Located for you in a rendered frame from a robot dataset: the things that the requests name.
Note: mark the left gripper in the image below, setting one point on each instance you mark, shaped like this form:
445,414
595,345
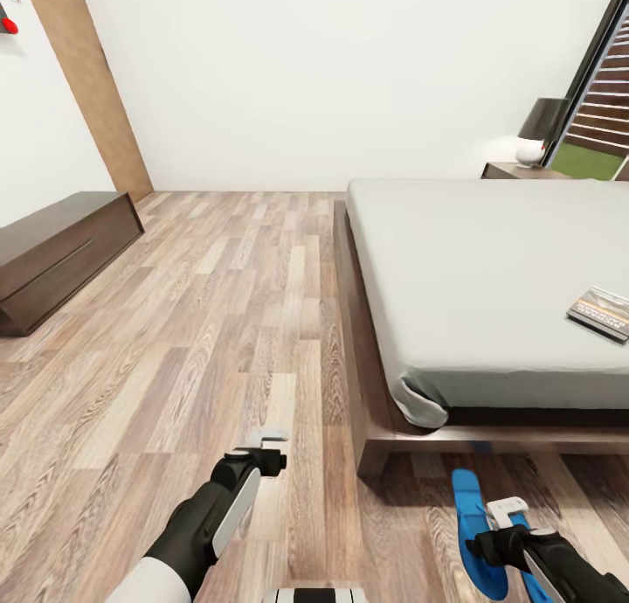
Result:
272,462

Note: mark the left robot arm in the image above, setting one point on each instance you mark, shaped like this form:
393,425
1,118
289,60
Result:
173,569

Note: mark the hardback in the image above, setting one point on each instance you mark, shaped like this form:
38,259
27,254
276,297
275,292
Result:
603,310

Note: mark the sandal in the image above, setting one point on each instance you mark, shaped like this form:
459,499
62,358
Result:
535,591
471,520

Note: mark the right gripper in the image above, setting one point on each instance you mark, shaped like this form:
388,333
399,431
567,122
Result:
494,546

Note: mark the sliding door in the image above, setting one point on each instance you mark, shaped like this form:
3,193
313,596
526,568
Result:
73,37

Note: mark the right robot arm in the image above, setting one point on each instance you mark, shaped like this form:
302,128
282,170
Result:
565,576

